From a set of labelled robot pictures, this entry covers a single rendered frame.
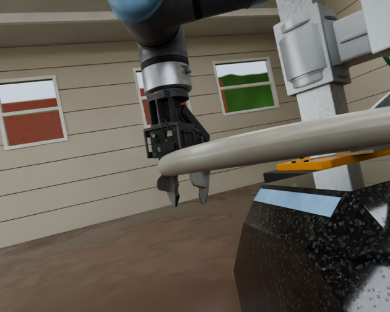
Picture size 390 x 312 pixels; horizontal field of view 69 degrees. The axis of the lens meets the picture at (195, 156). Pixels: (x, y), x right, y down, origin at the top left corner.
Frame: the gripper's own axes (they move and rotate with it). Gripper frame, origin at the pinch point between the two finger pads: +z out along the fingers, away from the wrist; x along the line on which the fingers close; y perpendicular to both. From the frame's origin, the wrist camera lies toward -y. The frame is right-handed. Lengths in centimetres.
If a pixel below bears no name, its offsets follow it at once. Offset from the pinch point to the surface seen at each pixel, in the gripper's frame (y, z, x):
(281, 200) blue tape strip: -15.9, 4.5, 14.3
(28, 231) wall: -323, 79, -541
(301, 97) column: -120, -34, 15
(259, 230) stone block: -14.4, 10.5, 8.7
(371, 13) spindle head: -50, -42, 42
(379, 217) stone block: -1.1, 5.6, 30.5
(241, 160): 23.8, -6.1, 18.1
